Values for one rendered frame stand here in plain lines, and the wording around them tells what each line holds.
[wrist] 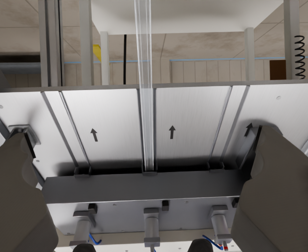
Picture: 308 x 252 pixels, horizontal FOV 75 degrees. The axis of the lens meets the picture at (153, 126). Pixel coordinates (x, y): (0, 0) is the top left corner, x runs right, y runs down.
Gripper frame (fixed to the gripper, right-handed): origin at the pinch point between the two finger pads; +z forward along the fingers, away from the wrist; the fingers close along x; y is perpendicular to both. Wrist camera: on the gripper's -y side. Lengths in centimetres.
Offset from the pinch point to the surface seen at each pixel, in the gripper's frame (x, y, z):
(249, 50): 46, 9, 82
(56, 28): -21.0, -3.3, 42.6
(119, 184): -4.8, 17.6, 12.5
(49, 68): -23.3, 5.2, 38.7
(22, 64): -168, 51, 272
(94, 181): -8.9, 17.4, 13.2
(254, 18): 44, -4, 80
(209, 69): 106, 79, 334
